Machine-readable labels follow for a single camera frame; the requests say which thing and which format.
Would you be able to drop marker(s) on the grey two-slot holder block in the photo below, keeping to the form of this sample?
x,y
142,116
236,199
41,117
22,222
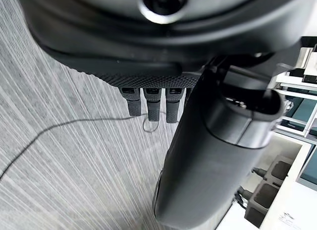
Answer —
x,y
267,188

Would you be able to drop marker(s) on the white counter with printed logo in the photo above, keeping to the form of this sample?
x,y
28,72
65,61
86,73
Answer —
x,y
284,202

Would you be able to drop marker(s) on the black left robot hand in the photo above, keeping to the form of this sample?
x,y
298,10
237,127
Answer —
x,y
203,150

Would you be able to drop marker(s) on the white cabinet with glass panels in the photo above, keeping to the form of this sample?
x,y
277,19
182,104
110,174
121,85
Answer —
x,y
297,108

